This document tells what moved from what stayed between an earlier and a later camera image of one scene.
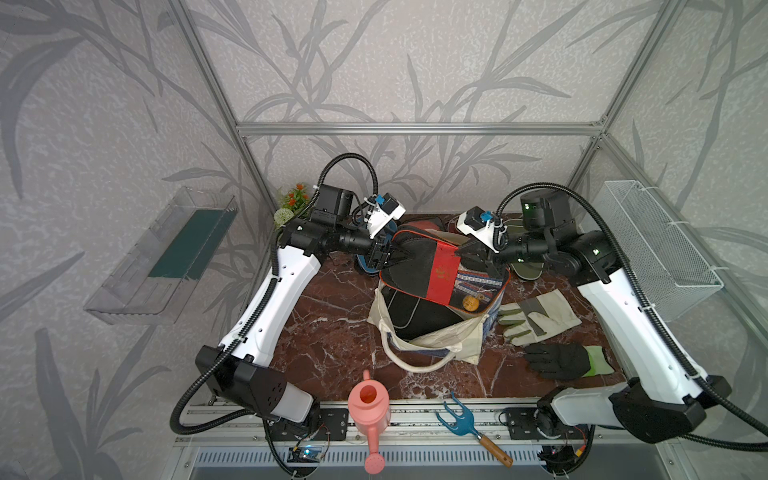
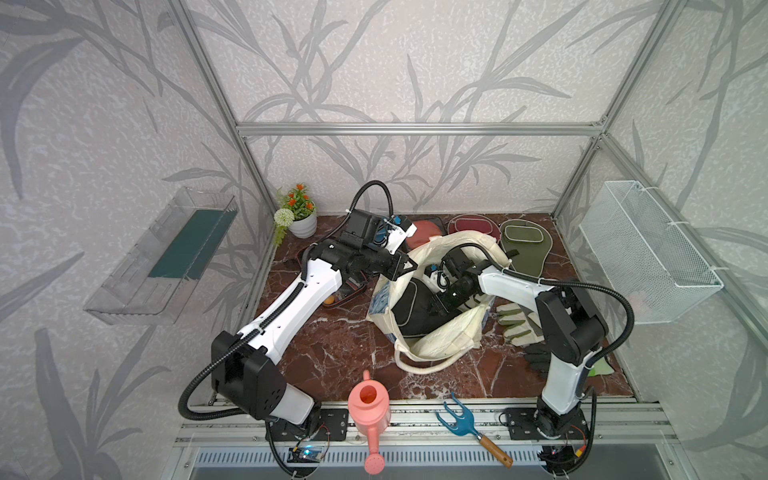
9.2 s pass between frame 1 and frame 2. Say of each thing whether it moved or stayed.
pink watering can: stayed
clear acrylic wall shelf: stayed
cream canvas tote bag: moved
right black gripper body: moved
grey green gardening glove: stayed
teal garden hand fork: stayed
